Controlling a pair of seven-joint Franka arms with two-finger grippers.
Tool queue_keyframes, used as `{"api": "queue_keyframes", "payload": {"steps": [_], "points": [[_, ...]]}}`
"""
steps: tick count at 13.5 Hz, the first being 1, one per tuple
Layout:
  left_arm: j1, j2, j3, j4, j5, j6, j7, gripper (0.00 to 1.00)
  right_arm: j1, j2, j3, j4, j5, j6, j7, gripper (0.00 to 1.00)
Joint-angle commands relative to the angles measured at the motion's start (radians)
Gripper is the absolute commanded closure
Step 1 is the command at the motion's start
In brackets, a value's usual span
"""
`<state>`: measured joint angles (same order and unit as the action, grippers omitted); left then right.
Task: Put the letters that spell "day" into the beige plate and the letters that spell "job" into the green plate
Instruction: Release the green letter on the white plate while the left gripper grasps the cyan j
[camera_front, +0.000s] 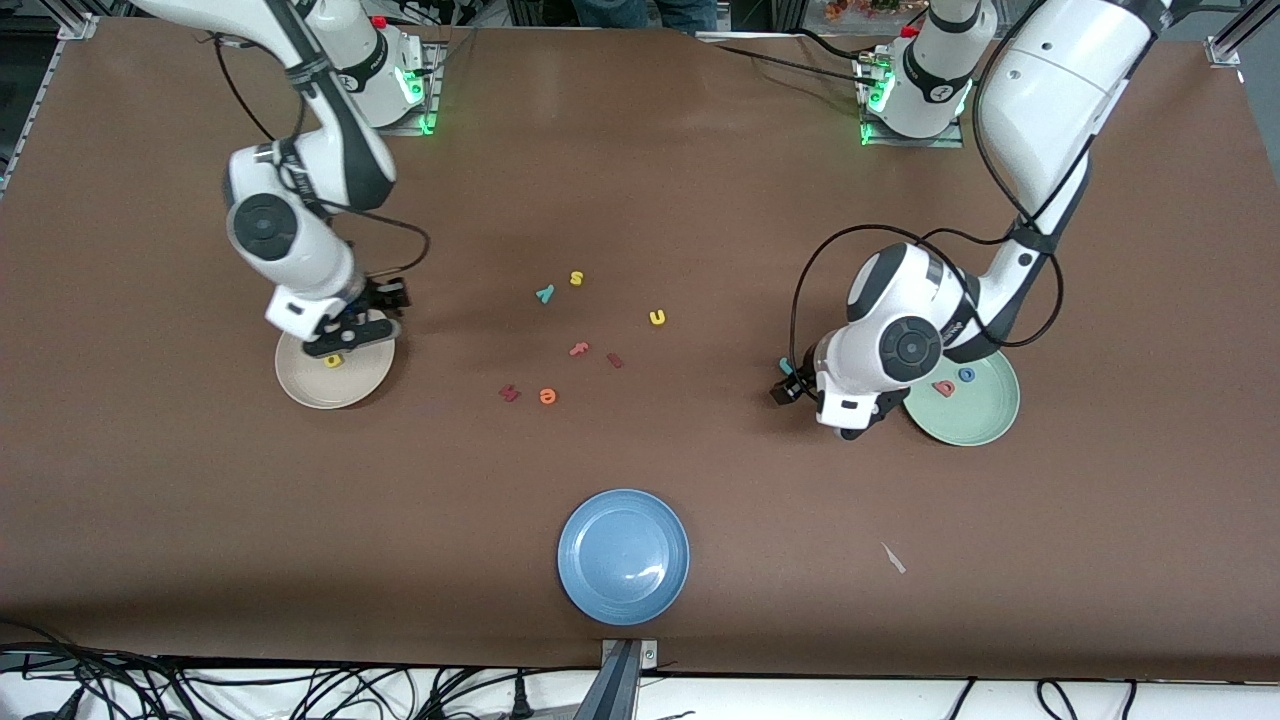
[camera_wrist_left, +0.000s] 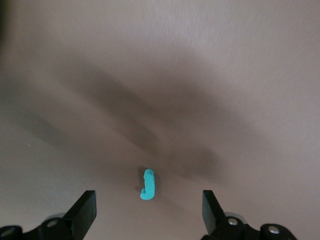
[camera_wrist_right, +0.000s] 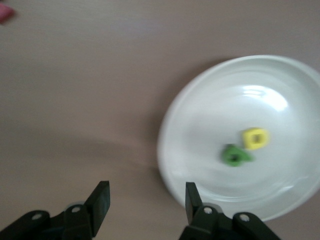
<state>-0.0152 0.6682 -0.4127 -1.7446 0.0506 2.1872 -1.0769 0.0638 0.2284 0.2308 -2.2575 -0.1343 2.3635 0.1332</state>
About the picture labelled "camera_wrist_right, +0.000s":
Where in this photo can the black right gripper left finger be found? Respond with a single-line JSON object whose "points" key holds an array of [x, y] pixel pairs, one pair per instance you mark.
{"points": [[75, 222]]}

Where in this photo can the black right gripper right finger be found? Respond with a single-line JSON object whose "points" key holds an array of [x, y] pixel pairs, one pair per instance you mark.
{"points": [[210, 225]]}

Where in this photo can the green foam letter q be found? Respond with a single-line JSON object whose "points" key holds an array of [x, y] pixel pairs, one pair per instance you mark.
{"points": [[230, 160]]}

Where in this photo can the yellow foam letter a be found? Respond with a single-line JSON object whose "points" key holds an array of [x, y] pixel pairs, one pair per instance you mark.
{"points": [[247, 140]]}

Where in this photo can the beige plate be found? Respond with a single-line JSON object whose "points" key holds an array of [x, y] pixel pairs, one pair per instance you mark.
{"points": [[225, 112]]}

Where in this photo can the brown table cover sheet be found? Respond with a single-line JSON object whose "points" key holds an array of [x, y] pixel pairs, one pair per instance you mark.
{"points": [[75, 100]]}

